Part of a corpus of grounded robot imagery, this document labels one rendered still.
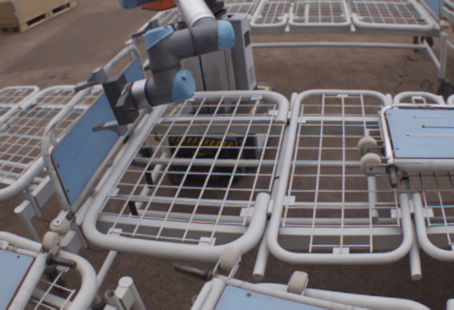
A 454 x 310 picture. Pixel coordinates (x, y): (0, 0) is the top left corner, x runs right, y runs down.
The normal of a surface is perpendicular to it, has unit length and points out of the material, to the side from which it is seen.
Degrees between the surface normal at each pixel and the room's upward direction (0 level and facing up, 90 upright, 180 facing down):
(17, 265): 5
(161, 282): 0
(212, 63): 90
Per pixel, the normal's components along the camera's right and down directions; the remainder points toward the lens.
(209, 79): -0.36, 0.54
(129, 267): -0.12, -0.84
